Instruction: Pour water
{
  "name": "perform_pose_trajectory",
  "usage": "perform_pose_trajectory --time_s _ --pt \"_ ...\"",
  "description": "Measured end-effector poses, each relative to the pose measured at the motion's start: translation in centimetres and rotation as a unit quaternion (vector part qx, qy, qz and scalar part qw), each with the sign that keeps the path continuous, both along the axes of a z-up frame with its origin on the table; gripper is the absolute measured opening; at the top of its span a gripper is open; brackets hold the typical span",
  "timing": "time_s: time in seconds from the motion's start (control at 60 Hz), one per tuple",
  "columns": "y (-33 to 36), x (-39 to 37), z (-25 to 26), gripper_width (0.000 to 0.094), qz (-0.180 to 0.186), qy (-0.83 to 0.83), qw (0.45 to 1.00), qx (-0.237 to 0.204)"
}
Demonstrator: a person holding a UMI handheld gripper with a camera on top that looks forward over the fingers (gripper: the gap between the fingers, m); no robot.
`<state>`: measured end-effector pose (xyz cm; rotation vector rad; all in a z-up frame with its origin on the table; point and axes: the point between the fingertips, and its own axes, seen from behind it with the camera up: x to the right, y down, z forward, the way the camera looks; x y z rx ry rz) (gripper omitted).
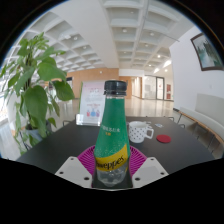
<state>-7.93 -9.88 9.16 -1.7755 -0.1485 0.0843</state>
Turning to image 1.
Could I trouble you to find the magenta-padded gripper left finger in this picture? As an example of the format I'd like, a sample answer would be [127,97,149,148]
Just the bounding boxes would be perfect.
[54,145,98,189]

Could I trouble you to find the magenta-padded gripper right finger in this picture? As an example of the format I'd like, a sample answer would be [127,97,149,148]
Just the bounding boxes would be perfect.
[127,145,170,189]

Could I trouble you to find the green drink bottle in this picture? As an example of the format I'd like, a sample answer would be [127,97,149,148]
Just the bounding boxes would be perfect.
[93,79,132,189]

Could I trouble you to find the white polka-dot mug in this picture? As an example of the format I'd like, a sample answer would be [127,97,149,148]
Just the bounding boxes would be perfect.
[128,120,155,144]

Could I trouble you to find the clear acrylic sign stand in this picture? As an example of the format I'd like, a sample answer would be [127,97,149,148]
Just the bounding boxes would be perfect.
[75,79,107,127]

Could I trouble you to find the potted green leafy plant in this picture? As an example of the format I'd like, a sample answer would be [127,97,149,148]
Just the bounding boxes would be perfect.
[0,32,76,156]

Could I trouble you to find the dark-framed glass door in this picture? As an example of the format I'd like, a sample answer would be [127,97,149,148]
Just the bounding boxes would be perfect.
[142,75,165,101]

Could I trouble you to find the framed landscape picture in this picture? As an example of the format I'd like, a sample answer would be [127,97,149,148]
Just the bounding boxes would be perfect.
[190,32,224,72]

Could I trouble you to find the ceiling lights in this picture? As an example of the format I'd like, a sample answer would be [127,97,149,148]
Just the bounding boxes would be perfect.
[63,9,173,73]

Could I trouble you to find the long white wall bench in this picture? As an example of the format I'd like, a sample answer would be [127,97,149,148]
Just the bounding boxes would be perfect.
[173,93,224,155]

